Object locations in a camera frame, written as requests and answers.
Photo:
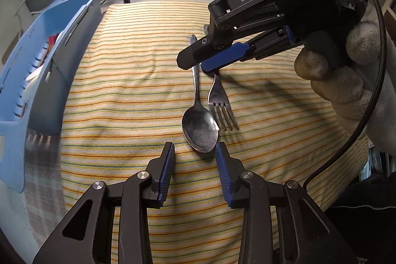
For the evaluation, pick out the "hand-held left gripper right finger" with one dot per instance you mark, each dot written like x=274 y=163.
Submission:
x=222 y=174

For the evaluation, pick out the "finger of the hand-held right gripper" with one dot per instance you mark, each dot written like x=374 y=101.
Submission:
x=193 y=55
x=222 y=56

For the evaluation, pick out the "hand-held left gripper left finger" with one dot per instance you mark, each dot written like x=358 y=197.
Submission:
x=165 y=174

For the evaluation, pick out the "metal fork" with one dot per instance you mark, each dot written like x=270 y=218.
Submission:
x=216 y=94

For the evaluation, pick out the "metal spoon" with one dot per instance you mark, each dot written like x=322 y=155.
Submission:
x=199 y=131

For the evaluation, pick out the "blue plastic cutlery basket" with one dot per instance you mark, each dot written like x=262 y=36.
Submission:
x=77 y=19

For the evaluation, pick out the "red-tipped wooden chopstick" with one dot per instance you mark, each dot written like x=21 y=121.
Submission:
x=54 y=38

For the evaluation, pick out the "white ceramic spoon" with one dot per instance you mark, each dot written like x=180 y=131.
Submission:
x=32 y=81

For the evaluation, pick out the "person's right hand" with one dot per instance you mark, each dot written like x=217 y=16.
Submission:
x=346 y=87

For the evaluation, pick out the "striped yellow cloth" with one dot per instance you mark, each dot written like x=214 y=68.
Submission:
x=123 y=81

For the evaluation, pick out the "person's dark clothing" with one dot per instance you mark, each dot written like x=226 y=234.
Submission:
x=371 y=214

